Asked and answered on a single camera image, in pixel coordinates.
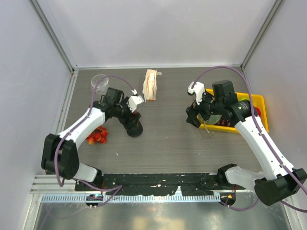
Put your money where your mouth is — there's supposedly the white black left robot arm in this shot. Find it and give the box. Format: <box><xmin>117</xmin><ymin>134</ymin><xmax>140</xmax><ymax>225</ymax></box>
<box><xmin>41</xmin><ymin>88</ymin><xmax>144</xmax><ymax>191</ymax></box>

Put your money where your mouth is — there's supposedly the red apple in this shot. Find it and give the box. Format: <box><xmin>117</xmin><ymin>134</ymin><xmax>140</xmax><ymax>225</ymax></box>
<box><xmin>254</xmin><ymin>107</ymin><xmax>261</xmax><ymax>117</ymax></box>

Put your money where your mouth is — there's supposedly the yellow plastic fruit tray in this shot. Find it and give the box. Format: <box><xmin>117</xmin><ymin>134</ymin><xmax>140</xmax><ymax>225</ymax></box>
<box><xmin>197</xmin><ymin>92</ymin><xmax>269</xmax><ymax>134</ymax></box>

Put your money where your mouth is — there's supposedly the stack of paper filters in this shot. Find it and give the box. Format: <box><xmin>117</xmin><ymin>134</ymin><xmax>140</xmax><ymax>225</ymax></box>
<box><xmin>142</xmin><ymin>69</ymin><xmax>162</xmax><ymax>102</ymax></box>

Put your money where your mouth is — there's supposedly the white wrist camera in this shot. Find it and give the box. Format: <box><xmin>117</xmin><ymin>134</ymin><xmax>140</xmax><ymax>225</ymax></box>
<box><xmin>128</xmin><ymin>89</ymin><xmax>144</xmax><ymax>113</ymax></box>
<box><xmin>187</xmin><ymin>81</ymin><xmax>206</xmax><ymax>105</ymax></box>

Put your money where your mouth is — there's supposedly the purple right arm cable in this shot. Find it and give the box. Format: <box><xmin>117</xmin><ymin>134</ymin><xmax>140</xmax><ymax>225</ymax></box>
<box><xmin>191</xmin><ymin>65</ymin><xmax>307</xmax><ymax>213</ymax></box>

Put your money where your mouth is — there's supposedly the red cherry bunch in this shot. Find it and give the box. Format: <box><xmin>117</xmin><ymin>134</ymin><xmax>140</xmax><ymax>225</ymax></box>
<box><xmin>86</xmin><ymin>126</ymin><xmax>108</xmax><ymax>145</ymax></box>

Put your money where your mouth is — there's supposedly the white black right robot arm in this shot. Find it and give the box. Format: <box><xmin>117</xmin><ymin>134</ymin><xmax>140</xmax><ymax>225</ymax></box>
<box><xmin>186</xmin><ymin>80</ymin><xmax>307</xmax><ymax>206</ymax></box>

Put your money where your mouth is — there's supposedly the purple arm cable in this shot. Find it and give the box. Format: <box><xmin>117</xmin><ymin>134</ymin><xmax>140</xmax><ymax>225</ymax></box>
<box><xmin>191</xmin><ymin>65</ymin><xmax>307</xmax><ymax>213</ymax></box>
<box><xmin>54</xmin><ymin>75</ymin><xmax>136</xmax><ymax>207</ymax></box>

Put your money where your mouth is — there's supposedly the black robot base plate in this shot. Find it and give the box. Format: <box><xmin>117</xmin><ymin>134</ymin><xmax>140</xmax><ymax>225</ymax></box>
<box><xmin>74</xmin><ymin>172</ymin><xmax>247</xmax><ymax>196</ymax></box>

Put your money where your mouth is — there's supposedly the black base glass carafe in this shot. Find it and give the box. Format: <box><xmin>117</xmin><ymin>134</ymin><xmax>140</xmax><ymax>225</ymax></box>
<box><xmin>125</xmin><ymin>112</ymin><xmax>143</xmax><ymax>138</ymax></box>

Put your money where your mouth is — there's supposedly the clear plastic coffee dripper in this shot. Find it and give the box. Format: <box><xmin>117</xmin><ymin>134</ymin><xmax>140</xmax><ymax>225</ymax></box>
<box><xmin>91</xmin><ymin>74</ymin><xmax>109</xmax><ymax>95</ymax></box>

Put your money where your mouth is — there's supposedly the white slotted cable duct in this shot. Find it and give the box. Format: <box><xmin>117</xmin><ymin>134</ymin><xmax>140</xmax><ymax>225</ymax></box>
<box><xmin>41</xmin><ymin>193</ymin><xmax>221</xmax><ymax>204</ymax></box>

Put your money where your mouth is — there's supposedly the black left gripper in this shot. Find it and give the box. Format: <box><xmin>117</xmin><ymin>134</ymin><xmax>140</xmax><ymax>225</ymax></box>
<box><xmin>114</xmin><ymin>97</ymin><xmax>141</xmax><ymax>129</ymax></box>

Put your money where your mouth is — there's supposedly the green netted melon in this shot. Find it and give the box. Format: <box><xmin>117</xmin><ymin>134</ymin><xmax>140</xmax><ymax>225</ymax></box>
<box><xmin>200</xmin><ymin>115</ymin><xmax>222</xmax><ymax>125</ymax></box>

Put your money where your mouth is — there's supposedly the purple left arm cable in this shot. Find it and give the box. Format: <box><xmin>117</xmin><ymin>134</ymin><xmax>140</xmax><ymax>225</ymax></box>
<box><xmin>54</xmin><ymin>75</ymin><xmax>136</xmax><ymax>207</ymax></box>

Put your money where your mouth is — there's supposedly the red grape bunch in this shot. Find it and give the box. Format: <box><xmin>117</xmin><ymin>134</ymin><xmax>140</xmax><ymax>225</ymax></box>
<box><xmin>215</xmin><ymin>118</ymin><xmax>232</xmax><ymax>127</ymax></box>

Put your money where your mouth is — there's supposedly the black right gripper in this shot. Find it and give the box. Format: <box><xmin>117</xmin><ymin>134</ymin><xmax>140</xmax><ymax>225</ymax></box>
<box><xmin>186</xmin><ymin>89</ymin><xmax>224</xmax><ymax>127</ymax></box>

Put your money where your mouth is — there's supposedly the green apple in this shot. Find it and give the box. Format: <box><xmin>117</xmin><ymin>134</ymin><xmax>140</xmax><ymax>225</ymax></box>
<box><xmin>239</xmin><ymin>98</ymin><xmax>249</xmax><ymax>103</ymax></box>

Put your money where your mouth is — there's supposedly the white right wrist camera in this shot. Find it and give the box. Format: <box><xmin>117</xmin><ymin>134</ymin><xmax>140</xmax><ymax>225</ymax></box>
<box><xmin>187</xmin><ymin>81</ymin><xmax>206</xmax><ymax>105</ymax></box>

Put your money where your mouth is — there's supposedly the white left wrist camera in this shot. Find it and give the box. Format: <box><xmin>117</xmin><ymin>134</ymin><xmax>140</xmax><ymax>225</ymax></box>
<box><xmin>128</xmin><ymin>89</ymin><xmax>144</xmax><ymax>113</ymax></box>

